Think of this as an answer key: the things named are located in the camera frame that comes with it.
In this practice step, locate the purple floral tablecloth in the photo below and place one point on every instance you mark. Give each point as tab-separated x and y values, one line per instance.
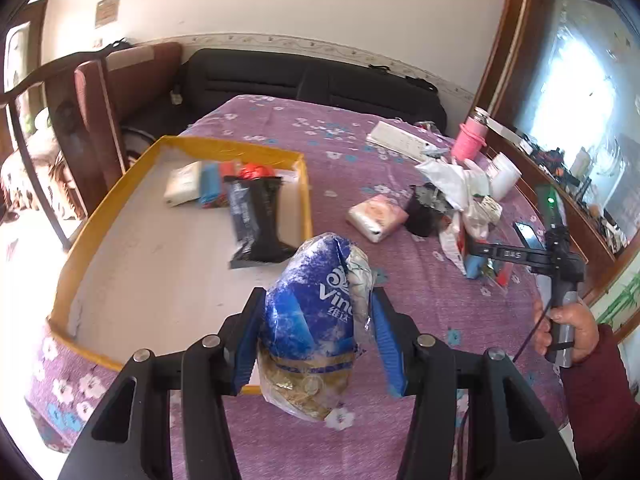
350	270

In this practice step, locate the white printed paper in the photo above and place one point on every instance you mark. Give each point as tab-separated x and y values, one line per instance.
400	140

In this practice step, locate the blue packet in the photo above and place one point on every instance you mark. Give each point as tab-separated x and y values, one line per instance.
210	185

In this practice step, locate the white printed packet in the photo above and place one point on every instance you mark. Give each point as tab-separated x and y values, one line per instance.
472	225

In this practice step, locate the person's right hand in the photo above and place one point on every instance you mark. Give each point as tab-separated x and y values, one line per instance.
585	330

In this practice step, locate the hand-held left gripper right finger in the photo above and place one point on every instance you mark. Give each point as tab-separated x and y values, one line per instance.
385	340

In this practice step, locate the red soft item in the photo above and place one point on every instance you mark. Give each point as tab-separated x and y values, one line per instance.
254	172

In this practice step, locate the person's right forearm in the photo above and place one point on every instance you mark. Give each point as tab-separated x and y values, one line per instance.
605	400

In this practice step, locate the dark wooden chair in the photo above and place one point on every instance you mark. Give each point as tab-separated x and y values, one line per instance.
30	170

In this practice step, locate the white jar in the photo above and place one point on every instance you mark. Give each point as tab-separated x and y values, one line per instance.
504	175

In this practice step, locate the black sofa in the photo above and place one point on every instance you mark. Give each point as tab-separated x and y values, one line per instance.
310	80

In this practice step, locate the wooden framed window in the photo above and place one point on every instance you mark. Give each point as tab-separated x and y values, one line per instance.
505	50

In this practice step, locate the pink tissue pack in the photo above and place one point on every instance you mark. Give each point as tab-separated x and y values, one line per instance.
377	215

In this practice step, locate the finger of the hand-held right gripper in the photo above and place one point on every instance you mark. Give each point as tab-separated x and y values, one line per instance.
510	252

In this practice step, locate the white tissue pack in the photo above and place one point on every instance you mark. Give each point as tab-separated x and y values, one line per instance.
184	184

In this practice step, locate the blue tissue pack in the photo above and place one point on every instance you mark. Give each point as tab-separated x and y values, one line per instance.
305	310

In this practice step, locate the white crumpled plastic bag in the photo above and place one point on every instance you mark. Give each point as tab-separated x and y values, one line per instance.
450	175

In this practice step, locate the black phone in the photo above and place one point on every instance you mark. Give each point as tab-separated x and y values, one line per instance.
527	236

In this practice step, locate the small wall plaque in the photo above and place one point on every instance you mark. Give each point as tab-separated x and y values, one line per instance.
107	11

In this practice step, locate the black motor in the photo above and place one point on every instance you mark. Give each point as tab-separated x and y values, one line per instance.
422	215

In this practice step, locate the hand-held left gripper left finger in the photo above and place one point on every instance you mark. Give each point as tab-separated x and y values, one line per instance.
247	350

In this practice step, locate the black packet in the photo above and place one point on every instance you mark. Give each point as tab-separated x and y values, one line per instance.
255	220

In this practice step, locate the pink bottle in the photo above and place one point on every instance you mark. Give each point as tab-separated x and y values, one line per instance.
470	137

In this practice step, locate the yellow cardboard box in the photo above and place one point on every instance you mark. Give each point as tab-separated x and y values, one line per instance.
150	270

